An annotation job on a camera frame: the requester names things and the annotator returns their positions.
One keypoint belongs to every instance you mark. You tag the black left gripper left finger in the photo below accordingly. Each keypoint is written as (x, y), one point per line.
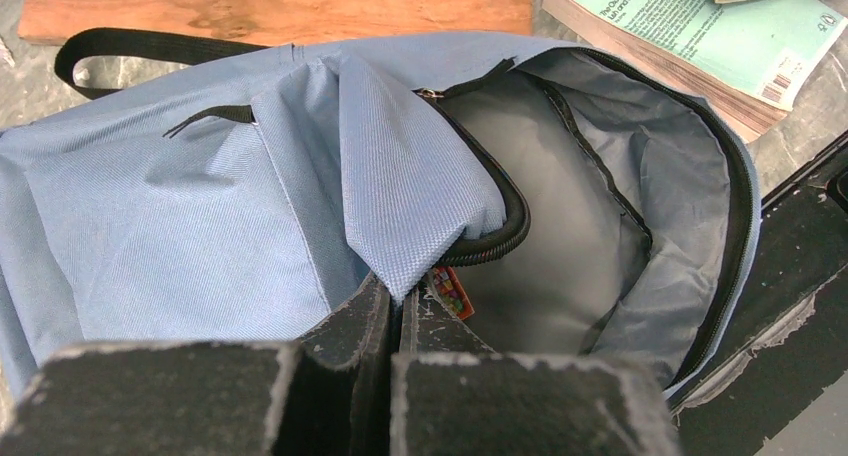
(322, 394)

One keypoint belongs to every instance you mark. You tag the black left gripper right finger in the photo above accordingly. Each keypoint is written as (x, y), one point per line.
(451, 394)

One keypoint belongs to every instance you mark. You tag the orange cartoon book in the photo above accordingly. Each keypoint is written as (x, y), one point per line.
(451, 292)

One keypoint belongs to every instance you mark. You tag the blue student backpack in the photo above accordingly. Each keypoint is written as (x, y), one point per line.
(587, 207)

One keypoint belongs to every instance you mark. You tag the teal paperback book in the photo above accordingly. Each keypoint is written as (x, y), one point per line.
(748, 59)

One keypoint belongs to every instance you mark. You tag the brown wooden board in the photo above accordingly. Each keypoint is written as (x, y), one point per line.
(273, 22)

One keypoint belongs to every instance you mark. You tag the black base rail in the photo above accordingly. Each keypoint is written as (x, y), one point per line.
(786, 341)

